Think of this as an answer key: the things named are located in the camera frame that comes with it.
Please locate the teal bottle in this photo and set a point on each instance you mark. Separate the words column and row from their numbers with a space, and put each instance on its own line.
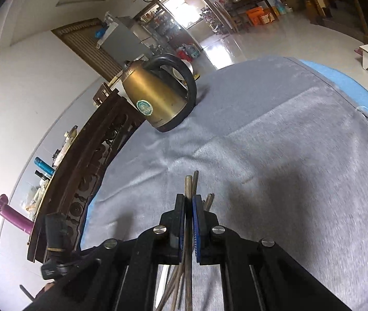
column 44, row 166

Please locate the grey refrigerator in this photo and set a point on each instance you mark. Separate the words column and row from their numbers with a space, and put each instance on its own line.
column 122, row 39

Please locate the gold electric kettle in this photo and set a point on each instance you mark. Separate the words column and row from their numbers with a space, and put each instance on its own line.
column 158, row 97

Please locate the purple thermos bottle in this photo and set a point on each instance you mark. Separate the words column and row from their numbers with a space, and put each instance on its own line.
column 15, row 217

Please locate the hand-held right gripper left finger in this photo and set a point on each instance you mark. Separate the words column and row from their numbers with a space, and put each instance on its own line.
column 180, row 230

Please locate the dark wooden side table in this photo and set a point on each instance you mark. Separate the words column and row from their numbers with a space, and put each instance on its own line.
column 235, row 6

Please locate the glass display cabinet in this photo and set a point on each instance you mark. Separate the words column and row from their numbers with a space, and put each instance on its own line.
column 158, row 22

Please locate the orange cardboard box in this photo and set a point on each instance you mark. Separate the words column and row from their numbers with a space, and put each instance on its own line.
column 261, row 16

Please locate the carved dark wooden table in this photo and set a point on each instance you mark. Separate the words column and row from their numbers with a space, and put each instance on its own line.
column 83, row 168

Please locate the brown wooden door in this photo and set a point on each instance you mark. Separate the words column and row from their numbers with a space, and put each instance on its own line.
column 86, row 48

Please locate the wooden chair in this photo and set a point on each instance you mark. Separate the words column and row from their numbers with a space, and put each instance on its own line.
column 101, row 94

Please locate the dark bottle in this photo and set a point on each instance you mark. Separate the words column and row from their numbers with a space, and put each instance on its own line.
column 43, row 175

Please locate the blue water jug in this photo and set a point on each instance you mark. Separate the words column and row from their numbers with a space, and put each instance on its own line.
column 278, row 7

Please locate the grey tablecloth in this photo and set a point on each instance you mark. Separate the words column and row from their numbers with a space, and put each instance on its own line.
column 268, row 152

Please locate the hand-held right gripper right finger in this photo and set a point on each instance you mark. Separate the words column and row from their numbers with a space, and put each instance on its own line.
column 197, row 230

